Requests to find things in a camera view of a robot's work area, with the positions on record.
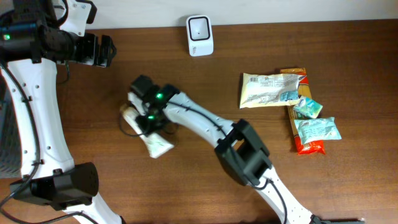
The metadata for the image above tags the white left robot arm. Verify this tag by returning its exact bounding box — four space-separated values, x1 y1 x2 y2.
1 1 123 223

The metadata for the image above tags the white barcode scanner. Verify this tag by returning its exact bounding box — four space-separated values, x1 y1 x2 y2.
186 15 214 57

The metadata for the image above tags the small teal tissue pack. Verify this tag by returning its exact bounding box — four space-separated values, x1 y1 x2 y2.
293 96 323 119

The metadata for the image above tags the teal wet wipes pack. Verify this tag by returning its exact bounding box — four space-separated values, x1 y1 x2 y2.
294 117 342 144

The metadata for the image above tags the grey plastic mesh basket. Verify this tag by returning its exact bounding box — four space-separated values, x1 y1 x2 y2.
1 80 22 179

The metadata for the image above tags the cream yellow food pouch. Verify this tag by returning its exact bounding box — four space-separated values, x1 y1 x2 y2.
239 73 305 109

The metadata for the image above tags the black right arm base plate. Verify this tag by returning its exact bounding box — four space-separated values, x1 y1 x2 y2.
310 215 366 224

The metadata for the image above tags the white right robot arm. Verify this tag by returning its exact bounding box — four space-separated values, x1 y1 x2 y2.
128 75 319 224

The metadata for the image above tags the white tube with cork cap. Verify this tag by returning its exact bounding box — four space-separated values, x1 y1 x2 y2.
120 105 175 159

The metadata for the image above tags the orange spaghetti package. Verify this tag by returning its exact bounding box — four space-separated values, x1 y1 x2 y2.
279 68 325 155

